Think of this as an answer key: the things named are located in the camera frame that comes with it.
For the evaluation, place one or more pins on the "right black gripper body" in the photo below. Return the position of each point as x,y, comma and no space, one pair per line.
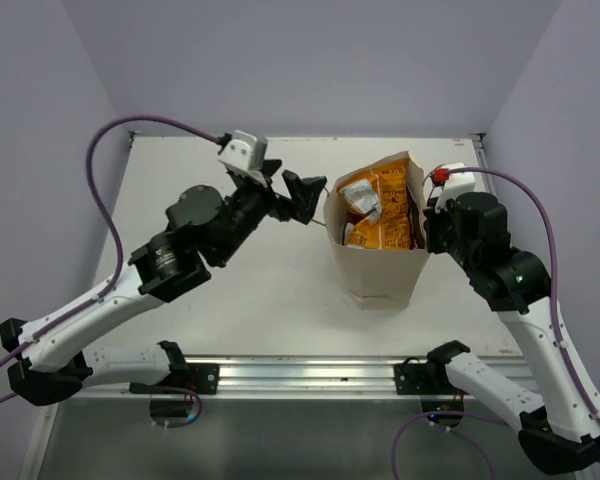
440,234

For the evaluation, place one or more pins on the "black base bracket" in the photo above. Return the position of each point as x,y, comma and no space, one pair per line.
414,377
200,375

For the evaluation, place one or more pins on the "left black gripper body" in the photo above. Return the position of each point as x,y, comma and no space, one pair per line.
250,202

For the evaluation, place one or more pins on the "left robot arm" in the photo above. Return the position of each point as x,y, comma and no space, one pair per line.
57,356

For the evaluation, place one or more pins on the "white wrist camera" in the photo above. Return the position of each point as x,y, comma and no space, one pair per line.
452,184
244,157

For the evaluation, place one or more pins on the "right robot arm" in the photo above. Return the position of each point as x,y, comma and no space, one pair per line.
557,427

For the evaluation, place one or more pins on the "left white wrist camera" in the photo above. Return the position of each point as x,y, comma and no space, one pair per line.
244,157

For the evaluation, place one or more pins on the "left black base bracket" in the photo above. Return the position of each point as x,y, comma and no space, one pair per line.
200,375

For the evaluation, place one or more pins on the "orange snack bag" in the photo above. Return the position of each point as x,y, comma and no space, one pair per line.
378,208

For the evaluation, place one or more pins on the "beige paper bag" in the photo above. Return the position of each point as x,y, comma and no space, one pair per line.
379,279

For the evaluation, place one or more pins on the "aluminium mounting rail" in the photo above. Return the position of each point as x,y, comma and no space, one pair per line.
303,377

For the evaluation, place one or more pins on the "right black base bracket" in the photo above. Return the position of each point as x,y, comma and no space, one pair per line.
414,377

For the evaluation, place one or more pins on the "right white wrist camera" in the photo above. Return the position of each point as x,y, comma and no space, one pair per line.
452,184

